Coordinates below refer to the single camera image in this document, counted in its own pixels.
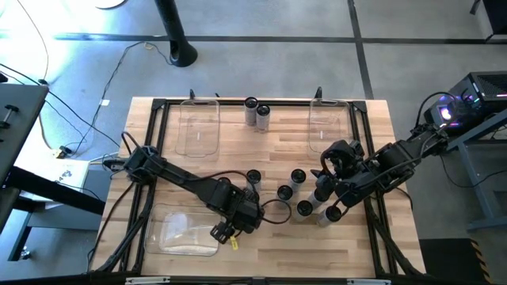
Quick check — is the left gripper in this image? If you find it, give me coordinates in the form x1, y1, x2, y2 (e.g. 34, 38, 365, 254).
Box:
210, 197, 265, 245

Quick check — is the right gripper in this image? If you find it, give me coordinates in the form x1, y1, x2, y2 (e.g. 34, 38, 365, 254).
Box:
311, 139, 366, 203

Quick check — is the white Celsius can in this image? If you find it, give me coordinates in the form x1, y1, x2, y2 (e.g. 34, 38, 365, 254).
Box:
307, 188, 330, 210
246, 169, 262, 193
316, 205, 343, 229

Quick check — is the blue-band Celsius can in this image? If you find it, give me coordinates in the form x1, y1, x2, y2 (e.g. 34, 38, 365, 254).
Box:
276, 184, 295, 209
288, 168, 307, 194

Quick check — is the clear plastic bin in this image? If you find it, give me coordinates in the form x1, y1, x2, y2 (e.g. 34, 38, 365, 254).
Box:
175, 98, 221, 158
307, 97, 354, 156
143, 203, 223, 257

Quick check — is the red-band Celsius can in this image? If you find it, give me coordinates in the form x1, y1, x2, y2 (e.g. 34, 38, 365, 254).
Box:
255, 104, 272, 134
243, 96, 259, 127

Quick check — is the black hazard-striped box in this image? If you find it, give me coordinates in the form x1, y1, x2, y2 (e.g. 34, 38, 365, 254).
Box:
418, 237, 495, 285

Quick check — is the grey metal bench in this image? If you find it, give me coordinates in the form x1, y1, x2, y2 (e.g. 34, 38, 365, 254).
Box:
437, 108, 507, 233

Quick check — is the white cardboard box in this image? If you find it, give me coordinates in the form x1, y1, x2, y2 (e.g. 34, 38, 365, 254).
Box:
50, 158, 91, 189

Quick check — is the black desktop computer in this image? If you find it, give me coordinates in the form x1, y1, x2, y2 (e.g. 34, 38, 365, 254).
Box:
423, 70, 507, 138

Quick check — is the black stand pole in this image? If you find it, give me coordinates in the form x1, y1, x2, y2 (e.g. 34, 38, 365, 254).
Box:
153, 0, 199, 68

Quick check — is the grey side desk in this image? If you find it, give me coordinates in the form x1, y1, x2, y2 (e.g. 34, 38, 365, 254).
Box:
0, 82, 51, 187

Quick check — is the black cabinet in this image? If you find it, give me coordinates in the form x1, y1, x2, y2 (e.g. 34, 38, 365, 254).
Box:
470, 0, 507, 43

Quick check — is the black screw clamp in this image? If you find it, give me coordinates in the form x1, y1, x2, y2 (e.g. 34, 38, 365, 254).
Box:
0, 103, 20, 130

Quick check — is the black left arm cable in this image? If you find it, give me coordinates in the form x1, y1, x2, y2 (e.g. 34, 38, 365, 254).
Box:
185, 169, 293, 226

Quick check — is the black desk leg frame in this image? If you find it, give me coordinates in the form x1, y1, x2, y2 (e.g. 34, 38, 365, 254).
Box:
0, 165, 107, 263

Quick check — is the black floor cable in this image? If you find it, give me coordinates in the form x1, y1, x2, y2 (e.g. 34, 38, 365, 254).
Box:
0, 62, 122, 148
59, 40, 175, 158

